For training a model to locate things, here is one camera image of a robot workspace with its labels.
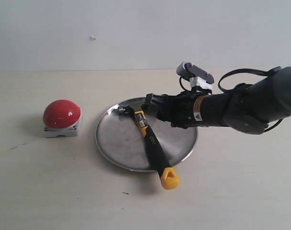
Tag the round stainless steel plate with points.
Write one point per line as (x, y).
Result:
(120, 141)

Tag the yellow black claw hammer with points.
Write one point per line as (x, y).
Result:
(154, 152)

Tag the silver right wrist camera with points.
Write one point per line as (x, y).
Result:
(199, 80)

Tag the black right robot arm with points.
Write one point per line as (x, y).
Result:
(247, 108)

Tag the red dome push button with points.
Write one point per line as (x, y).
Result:
(62, 118)

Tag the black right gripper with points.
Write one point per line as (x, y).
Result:
(178, 109)

